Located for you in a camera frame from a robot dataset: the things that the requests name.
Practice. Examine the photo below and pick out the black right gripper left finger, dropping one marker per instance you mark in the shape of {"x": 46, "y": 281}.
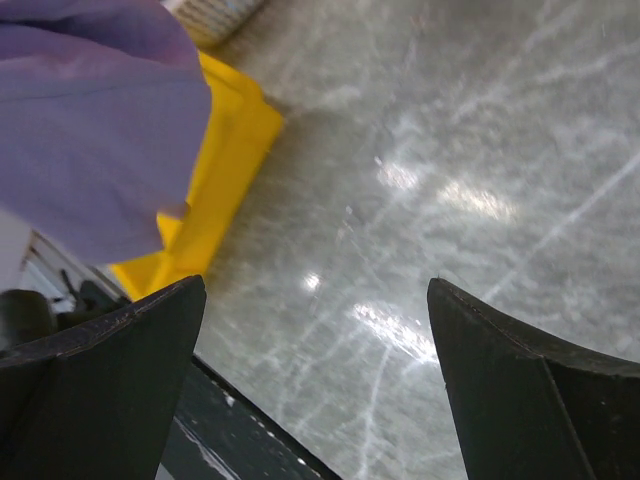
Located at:
{"x": 95, "y": 400}

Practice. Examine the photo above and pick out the white perforated basket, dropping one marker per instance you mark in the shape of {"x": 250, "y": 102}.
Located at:
{"x": 210, "y": 22}

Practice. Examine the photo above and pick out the purple t-shirt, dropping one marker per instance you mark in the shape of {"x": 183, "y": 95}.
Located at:
{"x": 104, "y": 107}

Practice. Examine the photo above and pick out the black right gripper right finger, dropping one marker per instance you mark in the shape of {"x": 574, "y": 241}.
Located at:
{"x": 527, "y": 404}

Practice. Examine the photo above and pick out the yellow plastic tray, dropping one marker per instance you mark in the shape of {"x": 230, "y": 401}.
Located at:
{"x": 241, "y": 130}

